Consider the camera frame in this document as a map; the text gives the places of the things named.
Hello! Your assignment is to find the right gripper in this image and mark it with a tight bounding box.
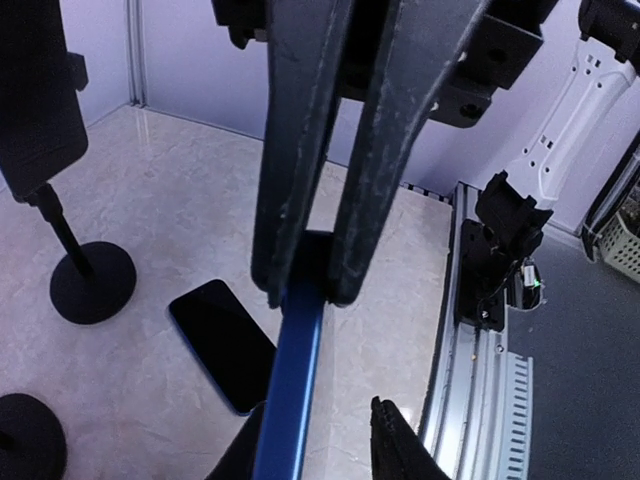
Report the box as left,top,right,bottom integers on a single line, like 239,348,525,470
213,1,555,306

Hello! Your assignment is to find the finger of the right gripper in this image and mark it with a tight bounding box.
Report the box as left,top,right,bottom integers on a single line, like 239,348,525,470
251,1,353,309

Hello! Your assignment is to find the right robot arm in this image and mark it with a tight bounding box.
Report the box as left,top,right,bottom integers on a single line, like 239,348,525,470
213,1,639,307

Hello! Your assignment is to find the short black clamp stand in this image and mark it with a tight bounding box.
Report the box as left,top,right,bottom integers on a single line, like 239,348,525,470
1,52,137,325

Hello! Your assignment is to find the tall black clamp stand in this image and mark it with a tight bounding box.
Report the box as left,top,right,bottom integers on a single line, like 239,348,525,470
1,393,67,480

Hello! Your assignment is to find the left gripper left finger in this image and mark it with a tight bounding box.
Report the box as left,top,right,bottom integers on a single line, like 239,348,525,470
206,402,265,480

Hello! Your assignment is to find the cream plastic basket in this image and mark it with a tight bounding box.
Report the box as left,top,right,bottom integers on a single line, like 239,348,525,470
599,198,639,282

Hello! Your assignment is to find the right aluminium frame post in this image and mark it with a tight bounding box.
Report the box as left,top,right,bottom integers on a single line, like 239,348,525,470
125,0,147,108

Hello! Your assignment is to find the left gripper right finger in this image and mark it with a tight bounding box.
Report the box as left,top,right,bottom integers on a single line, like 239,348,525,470
370,396,449,480

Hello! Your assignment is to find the black phone blue case bottom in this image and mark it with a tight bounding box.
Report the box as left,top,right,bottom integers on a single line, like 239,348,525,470
252,231,332,479

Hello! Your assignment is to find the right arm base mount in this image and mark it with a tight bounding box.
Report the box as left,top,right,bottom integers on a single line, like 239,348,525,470
455,219,544,332

